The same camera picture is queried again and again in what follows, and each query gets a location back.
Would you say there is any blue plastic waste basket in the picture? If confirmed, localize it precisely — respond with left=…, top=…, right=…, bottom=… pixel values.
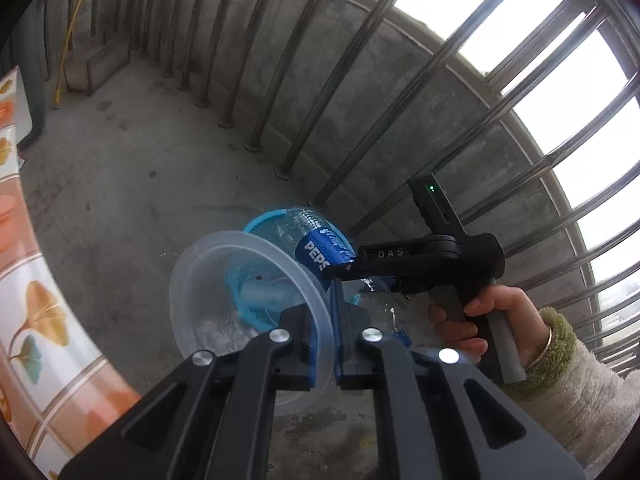
left=223, top=208, right=361, bottom=336

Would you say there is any metal balcony railing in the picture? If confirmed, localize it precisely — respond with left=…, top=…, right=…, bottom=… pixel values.
left=40, top=0, right=640, bottom=381

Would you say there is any leaf printed tablecloth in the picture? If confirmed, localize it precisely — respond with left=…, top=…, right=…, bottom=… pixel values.
left=0, top=67, right=143, bottom=478

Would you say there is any yellow hose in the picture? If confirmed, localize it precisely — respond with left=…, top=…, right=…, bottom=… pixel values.
left=51, top=0, right=98, bottom=110

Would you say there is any grey pipe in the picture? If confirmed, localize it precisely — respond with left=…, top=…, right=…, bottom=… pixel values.
left=15, top=0, right=49, bottom=147

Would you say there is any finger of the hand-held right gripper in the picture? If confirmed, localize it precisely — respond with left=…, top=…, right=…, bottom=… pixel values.
left=324, top=236, right=457, bottom=282

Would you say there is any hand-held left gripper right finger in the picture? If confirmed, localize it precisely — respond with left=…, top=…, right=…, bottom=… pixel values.
left=330, top=280, right=586, bottom=480

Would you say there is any clear bottle with blue label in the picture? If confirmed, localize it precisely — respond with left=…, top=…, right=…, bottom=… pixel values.
left=277, top=206, right=416, bottom=351

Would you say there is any clear plastic food container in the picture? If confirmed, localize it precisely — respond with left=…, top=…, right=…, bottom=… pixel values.
left=169, top=230, right=335, bottom=418

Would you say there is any person's right hand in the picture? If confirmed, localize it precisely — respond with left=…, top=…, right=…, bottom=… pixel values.
left=429, top=284, right=552, bottom=372

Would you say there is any gold bangle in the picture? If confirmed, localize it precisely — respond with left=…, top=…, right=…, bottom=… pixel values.
left=522, top=324, right=555, bottom=372

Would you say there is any person's right forearm fluffy sleeve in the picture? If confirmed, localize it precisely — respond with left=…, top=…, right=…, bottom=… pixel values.
left=512, top=306, right=640, bottom=478

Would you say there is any grey concrete block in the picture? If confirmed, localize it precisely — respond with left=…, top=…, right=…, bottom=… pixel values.
left=64, top=41, right=133, bottom=96

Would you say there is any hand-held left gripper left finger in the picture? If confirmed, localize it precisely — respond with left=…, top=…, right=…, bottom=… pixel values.
left=59, top=305, right=321, bottom=480

